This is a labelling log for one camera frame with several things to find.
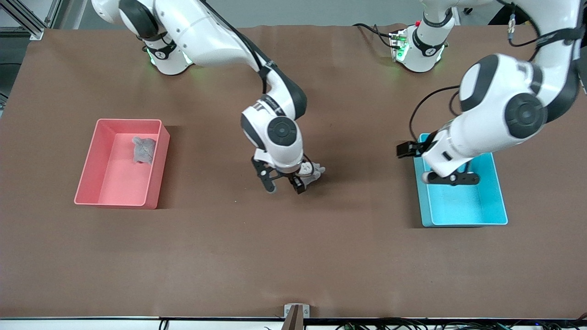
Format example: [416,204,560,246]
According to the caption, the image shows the grey plush toy white belly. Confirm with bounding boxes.
[296,163,327,187]

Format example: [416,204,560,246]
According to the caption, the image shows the small grey plush toy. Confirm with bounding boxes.
[132,136,157,165]

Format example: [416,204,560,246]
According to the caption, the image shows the blue plastic box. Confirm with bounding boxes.
[412,133,509,227]

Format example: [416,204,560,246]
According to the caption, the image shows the pink plastic box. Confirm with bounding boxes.
[73,118,171,210]

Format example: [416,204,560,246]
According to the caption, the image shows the brown table cover mat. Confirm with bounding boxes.
[0,24,587,320]

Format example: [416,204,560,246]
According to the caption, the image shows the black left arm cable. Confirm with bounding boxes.
[409,85,462,143]

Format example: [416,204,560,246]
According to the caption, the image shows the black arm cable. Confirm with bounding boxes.
[197,0,276,94]
[409,85,462,143]

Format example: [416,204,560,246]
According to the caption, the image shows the metal base connector bracket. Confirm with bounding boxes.
[389,29,410,63]

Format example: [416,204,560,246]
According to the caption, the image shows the grey metal bracket plate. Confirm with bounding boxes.
[284,303,310,319]

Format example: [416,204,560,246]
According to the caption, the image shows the black left base cable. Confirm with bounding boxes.
[352,23,396,49]

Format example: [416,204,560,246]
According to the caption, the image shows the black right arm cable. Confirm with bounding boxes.
[197,0,276,94]

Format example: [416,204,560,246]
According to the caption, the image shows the brown camera post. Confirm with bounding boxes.
[282,306,304,330]

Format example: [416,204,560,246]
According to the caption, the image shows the black cable bundle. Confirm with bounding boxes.
[335,315,587,330]

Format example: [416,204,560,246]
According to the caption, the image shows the aluminium frame profile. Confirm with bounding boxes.
[0,0,62,41]

